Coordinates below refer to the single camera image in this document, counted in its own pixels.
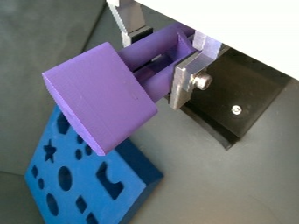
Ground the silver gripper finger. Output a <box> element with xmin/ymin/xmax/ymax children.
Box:
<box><xmin>106</xmin><ymin>0</ymin><xmax>153</xmax><ymax>46</ymax></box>

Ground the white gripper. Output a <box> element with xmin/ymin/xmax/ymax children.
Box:
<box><xmin>136</xmin><ymin>0</ymin><xmax>299</xmax><ymax>109</ymax></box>

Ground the purple three prong object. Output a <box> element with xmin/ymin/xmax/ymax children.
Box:
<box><xmin>41</xmin><ymin>23</ymin><xmax>195</xmax><ymax>156</ymax></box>

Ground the black curved fixture stand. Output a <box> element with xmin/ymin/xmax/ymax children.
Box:
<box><xmin>181</xmin><ymin>48</ymin><xmax>291</xmax><ymax>150</ymax></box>

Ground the blue foam shape-cutout block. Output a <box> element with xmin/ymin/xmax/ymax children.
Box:
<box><xmin>24</xmin><ymin>108</ymin><xmax>164</xmax><ymax>224</ymax></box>

